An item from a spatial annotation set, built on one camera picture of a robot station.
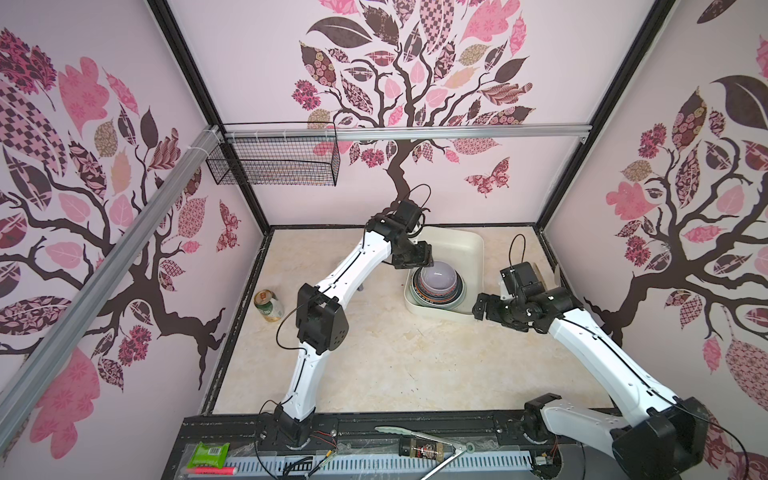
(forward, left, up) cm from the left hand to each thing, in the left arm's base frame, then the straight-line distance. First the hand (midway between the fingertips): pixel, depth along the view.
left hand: (422, 266), depth 86 cm
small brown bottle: (-44, +2, -13) cm, 46 cm away
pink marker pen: (-47, +52, -17) cm, 72 cm away
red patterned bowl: (-4, -6, -11) cm, 13 cm away
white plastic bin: (+22, -20, -18) cm, 34 cm away
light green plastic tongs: (-44, -8, -15) cm, 47 cm away
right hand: (-13, -17, -3) cm, 22 cm away
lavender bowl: (+3, -7, -10) cm, 12 cm away
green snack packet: (-44, +53, -16) cm, 71 cm away
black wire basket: (+34, +38, +16) cm, 53 cm away
